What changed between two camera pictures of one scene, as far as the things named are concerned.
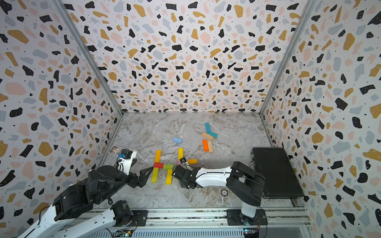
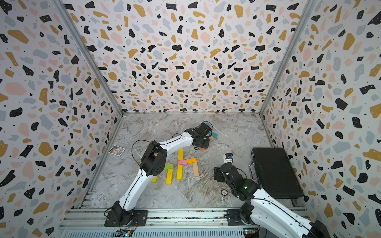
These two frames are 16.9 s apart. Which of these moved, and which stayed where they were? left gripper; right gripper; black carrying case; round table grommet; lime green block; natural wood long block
Moved: natural wood long block; right gripper; left gripper
Stayed: lime green block; round table grommet; black carrying case
